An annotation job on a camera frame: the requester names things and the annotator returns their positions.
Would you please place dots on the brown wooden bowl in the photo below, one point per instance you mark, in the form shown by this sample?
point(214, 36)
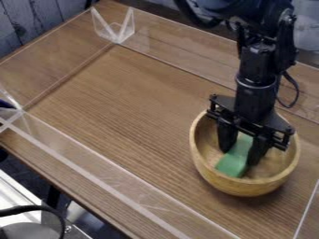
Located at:
point(262, 179)

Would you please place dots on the clear acrylic front barrier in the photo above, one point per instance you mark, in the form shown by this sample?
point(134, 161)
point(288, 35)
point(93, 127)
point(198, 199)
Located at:
point(143, 211)

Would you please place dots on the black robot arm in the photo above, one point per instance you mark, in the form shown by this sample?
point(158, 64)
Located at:
point(263, 24)

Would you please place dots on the grey metal base plate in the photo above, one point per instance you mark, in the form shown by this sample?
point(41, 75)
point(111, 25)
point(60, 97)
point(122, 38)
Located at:
point(72, 231)

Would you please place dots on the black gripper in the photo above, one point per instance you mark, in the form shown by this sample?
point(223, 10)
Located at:
point(248, 114)

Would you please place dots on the green rectangular block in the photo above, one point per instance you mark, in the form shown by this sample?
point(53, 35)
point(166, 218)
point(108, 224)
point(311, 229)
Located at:
point(232, 162)

